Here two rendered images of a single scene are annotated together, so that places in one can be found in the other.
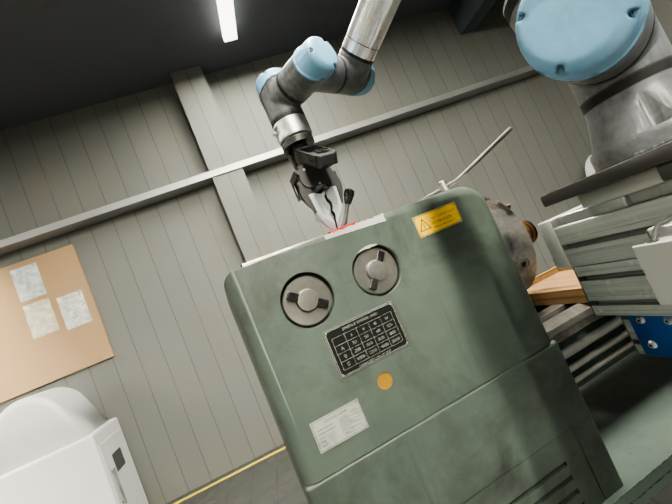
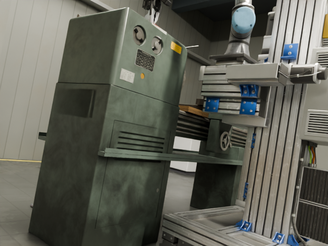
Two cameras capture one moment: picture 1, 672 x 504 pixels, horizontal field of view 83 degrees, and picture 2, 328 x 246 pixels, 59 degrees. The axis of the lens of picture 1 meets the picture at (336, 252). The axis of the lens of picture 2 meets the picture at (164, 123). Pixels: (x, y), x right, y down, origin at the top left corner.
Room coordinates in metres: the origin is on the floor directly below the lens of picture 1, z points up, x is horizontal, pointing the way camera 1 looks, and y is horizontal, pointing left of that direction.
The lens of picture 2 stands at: (-0.63, 0.75, 0.66)
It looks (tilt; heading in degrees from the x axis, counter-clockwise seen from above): 3 degrees up; 326
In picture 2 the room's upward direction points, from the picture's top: 10 degrees clockwise
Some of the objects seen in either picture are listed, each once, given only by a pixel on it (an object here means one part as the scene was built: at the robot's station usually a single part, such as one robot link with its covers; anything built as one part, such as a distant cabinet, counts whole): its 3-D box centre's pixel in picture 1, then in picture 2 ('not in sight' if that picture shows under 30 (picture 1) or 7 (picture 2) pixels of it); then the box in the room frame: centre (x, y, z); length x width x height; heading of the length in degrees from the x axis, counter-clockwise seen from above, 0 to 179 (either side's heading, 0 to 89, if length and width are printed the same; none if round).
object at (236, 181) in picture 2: not in sight; (222, 177); (1.47, -1.53, 0.34); 0.44 x 0.40 x 0.68; 18
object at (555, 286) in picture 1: (570, 280); (179, 110); (1.21, -0.63, 0.89); 0.36 x 0.30 x 0.04; 18
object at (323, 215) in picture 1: (320, 215); (149, 17); (0.79, 0.00, 1.31); 0.06 x 0.03 x 0.09; 18
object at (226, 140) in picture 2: not in sight; (221, 137); (1.08, -1.02, 0.73); 0.27 x 0.12 x 0.27; 108
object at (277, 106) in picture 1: (280, 99); not in sight; (0.79, -0.02, 1.57); 0.09 x 0.08 x 0.11; 45
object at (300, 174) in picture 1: (307, 168); (153, 0); (0.80, -0.01, 1.41); 0.09 x 0.08 x 0.12; 18
